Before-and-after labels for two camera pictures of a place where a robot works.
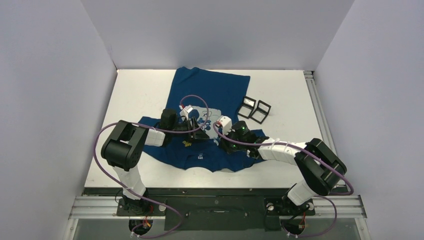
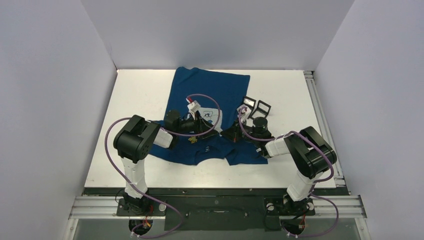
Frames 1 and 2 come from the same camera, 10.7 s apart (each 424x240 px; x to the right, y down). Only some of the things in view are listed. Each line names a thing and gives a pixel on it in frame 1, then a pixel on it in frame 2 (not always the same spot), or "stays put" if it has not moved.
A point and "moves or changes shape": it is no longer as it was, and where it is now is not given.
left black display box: [246, 109] stays put
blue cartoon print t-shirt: [216, 100] moves or changes shape
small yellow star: [187, 144] moves or changes shape
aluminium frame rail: [319, 109] stays put
